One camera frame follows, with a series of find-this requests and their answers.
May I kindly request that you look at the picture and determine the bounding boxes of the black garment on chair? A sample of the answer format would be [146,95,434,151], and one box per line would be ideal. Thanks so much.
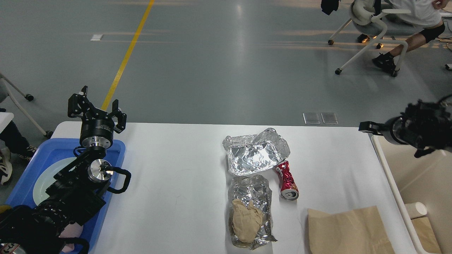
[321,0,341,16]

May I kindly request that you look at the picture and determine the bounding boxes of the brown paper inside bin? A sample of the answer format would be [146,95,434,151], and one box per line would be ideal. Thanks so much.
[411,217,442,254]

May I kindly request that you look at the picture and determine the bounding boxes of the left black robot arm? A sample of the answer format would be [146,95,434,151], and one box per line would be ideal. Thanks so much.
[1,86,131,254]

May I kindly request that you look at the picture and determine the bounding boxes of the crushed red soda can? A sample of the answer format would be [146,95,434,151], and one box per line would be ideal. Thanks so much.
[274,160,299,201]

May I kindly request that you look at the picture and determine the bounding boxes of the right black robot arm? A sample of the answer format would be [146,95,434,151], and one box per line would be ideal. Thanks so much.
[358,95,452,158]

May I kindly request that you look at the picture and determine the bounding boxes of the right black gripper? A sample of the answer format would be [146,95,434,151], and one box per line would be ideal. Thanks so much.
[359,117,406,145]

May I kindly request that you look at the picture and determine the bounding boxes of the green plate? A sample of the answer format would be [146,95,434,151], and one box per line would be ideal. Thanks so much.
[32,157,76,205]

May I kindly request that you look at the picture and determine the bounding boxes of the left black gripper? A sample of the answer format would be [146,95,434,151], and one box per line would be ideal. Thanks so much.
[67,86,126,149]

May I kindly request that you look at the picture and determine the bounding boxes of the blue mug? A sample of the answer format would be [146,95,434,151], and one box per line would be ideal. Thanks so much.
[0,205,12,214]

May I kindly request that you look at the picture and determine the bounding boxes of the pink mug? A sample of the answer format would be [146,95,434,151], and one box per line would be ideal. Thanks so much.
[59,223,84,253]

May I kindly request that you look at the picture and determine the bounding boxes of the white rolling chair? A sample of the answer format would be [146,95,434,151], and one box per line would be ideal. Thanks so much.
[328,0,416,77]

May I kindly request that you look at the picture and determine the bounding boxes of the brown paper bag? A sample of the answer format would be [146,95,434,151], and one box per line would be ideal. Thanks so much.
[307,206,395,254]

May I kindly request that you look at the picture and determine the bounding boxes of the left rolling chair leg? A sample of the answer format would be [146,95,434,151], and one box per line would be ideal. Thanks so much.
[0,73,54,139]

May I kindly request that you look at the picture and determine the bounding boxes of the beige plastic bin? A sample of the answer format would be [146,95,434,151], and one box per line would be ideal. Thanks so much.
[371,135,452,254]

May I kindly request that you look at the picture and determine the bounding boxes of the blue plastic tray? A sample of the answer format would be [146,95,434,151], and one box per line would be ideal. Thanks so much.
[5,138,126,254]

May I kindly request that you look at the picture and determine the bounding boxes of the foil tray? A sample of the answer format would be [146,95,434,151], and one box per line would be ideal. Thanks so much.
[222,128,291,176]

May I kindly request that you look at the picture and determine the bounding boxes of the brown paper ball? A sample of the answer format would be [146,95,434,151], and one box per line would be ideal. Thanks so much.
[232,198,263,244]

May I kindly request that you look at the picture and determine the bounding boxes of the paper cup inside bin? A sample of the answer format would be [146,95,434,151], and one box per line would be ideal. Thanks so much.
[405,201,428,220]

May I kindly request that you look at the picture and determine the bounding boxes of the seated person white shorts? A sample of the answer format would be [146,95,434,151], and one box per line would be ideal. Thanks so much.
[370,0,450,75]

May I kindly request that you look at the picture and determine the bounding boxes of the foil sheet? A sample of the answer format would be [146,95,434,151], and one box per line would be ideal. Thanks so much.
[228,175,277,250]

